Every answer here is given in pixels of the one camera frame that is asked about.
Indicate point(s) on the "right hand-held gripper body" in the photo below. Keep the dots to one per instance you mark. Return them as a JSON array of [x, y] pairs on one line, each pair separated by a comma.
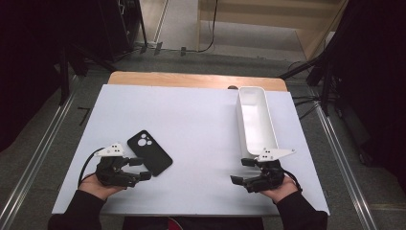
[[269, 177]]

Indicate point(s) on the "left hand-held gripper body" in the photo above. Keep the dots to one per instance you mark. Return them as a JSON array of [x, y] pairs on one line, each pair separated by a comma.
[[110, 171]]

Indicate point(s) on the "person's left hand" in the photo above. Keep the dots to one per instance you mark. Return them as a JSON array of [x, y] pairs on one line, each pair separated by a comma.
[[94, 188]]

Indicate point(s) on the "person's right hand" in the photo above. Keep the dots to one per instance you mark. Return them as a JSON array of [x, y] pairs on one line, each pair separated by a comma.
[[284, 191]]

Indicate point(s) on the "metal floor rail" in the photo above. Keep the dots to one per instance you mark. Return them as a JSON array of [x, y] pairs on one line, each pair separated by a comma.
[[38, 156], [344, 159]]

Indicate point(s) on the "black curtain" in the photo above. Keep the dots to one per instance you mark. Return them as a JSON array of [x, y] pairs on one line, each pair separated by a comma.
[[25, 64], [376, 80]]

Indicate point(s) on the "black phone case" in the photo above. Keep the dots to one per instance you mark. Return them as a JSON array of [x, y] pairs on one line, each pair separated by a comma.
[[153, 156]]

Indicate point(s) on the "black equipment rack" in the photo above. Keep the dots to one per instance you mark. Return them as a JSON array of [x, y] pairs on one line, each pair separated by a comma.
[[118, 28]]

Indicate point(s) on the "white plastic bin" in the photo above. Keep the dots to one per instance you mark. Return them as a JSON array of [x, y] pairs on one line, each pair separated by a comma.
[[257, 121]]

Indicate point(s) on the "wooden frame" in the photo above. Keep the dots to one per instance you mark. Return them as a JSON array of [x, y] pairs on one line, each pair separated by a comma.
[[255, 16]]

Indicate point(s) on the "white board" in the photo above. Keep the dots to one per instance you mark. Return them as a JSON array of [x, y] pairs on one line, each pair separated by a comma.
[[191, 127]]

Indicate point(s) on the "wooden table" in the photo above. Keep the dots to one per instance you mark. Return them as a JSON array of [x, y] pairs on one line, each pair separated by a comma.
[[178, 80]]

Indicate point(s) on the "black tripod stand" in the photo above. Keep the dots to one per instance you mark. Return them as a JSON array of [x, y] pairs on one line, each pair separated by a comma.
[[65, 76], [325, 86]]

